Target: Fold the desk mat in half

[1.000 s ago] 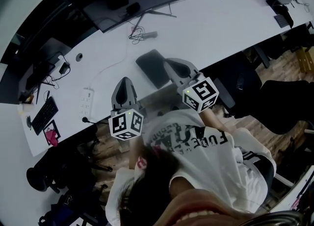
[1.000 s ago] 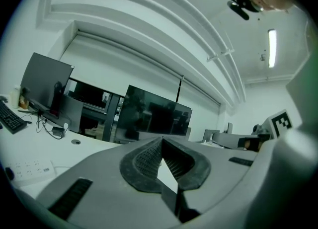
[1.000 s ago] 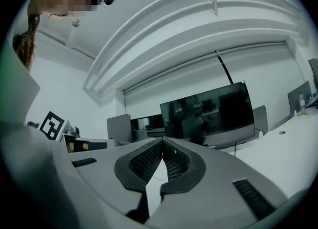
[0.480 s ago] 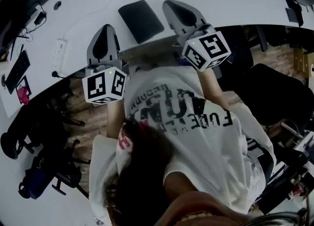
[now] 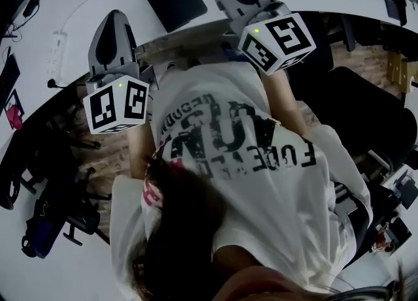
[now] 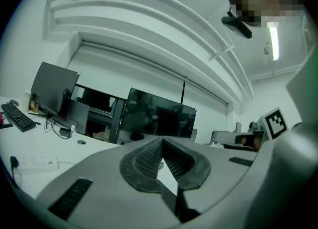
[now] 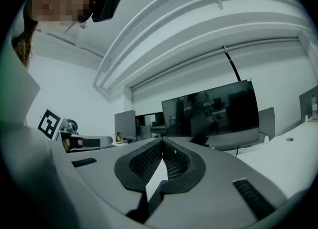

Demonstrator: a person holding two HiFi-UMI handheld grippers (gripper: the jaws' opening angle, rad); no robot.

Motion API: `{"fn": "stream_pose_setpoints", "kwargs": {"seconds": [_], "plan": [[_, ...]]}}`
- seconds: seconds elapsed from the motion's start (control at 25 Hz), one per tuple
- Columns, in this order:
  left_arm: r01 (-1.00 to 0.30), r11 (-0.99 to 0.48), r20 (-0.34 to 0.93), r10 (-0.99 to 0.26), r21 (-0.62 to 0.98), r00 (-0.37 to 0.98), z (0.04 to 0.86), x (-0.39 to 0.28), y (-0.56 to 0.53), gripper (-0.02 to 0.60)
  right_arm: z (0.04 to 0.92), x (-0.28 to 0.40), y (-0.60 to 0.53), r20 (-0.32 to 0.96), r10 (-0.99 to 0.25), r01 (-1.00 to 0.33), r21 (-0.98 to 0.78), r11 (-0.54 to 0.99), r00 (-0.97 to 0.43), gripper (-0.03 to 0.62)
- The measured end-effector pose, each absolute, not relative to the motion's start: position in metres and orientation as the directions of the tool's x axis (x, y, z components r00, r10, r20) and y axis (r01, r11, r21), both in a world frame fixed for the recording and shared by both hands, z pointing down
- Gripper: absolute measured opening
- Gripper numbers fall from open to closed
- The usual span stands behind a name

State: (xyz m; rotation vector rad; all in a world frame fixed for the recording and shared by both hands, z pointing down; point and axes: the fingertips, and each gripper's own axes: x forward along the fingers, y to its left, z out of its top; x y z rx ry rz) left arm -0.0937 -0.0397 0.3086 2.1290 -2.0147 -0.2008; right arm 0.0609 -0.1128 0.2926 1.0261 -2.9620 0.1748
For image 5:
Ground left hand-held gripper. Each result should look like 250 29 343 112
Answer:
82 10 151 135

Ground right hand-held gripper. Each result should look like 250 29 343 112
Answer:
204 0 317 76

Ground person's right forearm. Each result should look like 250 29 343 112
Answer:
263 69 310 137

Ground person's left forearm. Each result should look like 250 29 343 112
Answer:
129 125 156 180

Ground white power strip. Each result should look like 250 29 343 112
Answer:
44 31 68 85

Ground black office chair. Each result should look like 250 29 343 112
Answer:
295 11 334 72
0 119 102 211
292 65 418 172
21 166 112 260

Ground black power adapter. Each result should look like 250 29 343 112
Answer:
23 0 40 18

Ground pink item on black card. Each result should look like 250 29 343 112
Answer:
5 89 25 121

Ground black keyboard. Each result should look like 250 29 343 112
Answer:
0 54 21 114

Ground red crumpled cloth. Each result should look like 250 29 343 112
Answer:
7 105 24 131

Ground small black keypad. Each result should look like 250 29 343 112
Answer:
384 0 401 22

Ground light wooden box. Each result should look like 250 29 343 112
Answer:
387 53 418 93

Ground person's white printed t-shirt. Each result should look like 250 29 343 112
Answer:
109 61 373 294

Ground person's black striped pants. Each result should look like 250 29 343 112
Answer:
331 182 370 255

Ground black box-shaped device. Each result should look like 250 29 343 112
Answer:
393 170 418 209
375 217 412 251

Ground person's face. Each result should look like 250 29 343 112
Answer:
212 265 314 301

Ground small red figurine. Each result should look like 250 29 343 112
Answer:
372 239 393 255

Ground person's eyeglasses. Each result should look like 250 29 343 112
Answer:
332 285 399 301

